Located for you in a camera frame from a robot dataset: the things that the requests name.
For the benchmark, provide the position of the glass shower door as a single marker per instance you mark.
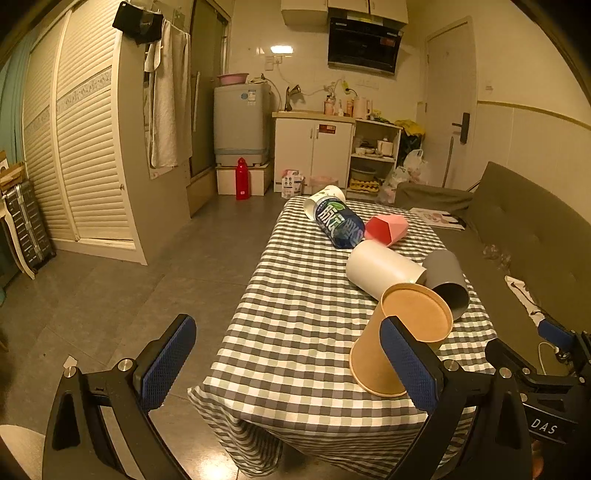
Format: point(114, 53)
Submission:
point(207, 92)

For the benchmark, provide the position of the pink kettle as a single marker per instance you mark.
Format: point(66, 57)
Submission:
point(361, 108)

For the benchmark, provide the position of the grey cup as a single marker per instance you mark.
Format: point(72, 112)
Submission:
point(443, 270)

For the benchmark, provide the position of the white cup with blue print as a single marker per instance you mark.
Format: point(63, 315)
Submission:
point(337, 221)

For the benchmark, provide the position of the green bowl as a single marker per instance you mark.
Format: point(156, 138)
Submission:
point(363, 174)

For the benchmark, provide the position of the wooden broom stick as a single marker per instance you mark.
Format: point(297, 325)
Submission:
point(448, 161)

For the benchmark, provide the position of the white printed package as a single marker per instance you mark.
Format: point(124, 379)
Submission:
point(291, 182)

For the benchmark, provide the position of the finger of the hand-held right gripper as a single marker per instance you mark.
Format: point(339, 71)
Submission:
point(553, 331)
point(508, 357)

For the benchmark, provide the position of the grey folded cushion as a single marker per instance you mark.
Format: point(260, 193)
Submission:
point(434, 196)

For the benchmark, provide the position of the white open shelf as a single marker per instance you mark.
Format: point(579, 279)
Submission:
point(392, 134)

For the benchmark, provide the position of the white wall cabinets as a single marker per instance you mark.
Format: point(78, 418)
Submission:
point(346, 7)

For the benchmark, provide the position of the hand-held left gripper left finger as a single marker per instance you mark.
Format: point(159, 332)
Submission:
point(166, 364)

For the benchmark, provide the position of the black range hood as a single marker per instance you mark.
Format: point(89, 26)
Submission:
point(362, 44)

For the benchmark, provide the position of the white plastic bag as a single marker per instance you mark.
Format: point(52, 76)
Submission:
point(415, 166)

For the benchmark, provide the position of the grey white checkered tablecloth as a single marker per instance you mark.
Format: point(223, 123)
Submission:
point(295, 300)

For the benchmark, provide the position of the dark metal faucet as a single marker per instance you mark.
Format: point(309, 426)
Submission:
point(289, 99)

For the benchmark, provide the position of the pink lined waste bin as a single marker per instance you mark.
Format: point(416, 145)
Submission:
point(323, 183)

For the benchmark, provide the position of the white hanging towel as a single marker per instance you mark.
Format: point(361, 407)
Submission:
point(168, 101)

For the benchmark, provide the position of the white sink cabinet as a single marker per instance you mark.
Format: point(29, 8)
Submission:
point(314, 147)

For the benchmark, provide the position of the yellow bag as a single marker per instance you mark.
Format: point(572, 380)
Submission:
point(408, 127)

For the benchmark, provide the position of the olive grey sofa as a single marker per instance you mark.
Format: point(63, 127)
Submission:
point(531, 221)

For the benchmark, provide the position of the white pink magazine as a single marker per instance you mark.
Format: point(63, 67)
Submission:
point(438, 217)

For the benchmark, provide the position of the grey washing machine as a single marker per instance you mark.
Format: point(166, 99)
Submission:
point(240, 124)

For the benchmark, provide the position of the brown paper cup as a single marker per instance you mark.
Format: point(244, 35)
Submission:
point(369, 350)

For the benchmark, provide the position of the white washing machine stand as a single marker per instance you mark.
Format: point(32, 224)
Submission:
point(226, 181)

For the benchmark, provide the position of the red bottle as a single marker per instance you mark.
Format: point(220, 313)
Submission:
point(242, 180)

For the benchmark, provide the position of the white door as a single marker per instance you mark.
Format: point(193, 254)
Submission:
point(450, 83)

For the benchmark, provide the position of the pink faceted cup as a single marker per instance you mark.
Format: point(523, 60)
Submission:
point(383, 228)

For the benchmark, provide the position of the white louvered wardrobe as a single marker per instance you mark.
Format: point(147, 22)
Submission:
point(87, 138)

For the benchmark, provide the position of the white printed cloth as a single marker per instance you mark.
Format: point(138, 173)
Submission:
point(521, 293)

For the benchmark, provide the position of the grey ribbed suitcase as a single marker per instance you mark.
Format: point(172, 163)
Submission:
point(27, 226)

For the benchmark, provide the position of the pink basin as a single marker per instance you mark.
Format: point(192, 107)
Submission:
point(233, 79)

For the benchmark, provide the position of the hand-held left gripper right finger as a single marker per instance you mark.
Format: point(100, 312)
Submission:
point(408, 367)

